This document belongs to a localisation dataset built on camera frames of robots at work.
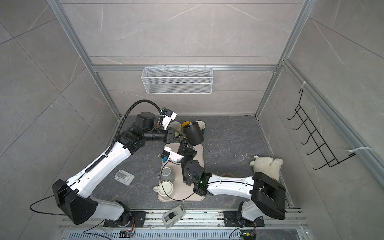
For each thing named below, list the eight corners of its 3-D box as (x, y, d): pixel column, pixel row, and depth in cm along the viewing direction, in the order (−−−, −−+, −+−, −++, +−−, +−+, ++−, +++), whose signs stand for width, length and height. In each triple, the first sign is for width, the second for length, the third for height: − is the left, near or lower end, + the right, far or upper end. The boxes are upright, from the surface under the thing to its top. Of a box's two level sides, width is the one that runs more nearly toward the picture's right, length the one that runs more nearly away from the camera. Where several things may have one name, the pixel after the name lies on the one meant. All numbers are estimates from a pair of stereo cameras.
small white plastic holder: (114, 179, 89) (112, 177, 87) (121, 170, 92) (119, 168, 90) (129, 186, 86) (127, 184, 84) (135, 176, 90) (134, 175, 88)
